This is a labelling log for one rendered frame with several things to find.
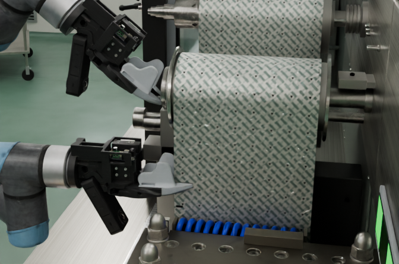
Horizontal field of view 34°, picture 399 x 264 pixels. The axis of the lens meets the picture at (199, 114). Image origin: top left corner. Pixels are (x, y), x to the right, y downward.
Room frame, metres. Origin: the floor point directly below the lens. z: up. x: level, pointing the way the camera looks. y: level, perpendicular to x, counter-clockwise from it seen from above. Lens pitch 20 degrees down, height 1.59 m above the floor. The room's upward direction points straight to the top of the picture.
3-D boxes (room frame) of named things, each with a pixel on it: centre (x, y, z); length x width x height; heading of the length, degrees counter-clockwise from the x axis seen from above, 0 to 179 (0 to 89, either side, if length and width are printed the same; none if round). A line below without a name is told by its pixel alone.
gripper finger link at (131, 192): (1.01, 0.10, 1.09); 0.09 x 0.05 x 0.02; 79
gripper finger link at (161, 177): (1.00, 0.06, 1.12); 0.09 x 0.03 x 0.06; 79
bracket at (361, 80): (1.03, -0.26, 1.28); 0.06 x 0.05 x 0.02; 80
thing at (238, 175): (1.00, -0.07, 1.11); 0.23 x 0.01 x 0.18; 80
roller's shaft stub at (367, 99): (1.03, -0.25, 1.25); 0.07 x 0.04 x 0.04; 80
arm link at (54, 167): (1.06, 0.24, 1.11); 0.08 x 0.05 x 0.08; 170
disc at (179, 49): (1.08, 0.04, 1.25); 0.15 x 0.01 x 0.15; 170
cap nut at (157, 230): (0.95, 0.07, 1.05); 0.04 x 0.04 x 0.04
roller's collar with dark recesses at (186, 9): (1.33, 0.02, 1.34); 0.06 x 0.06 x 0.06; 80
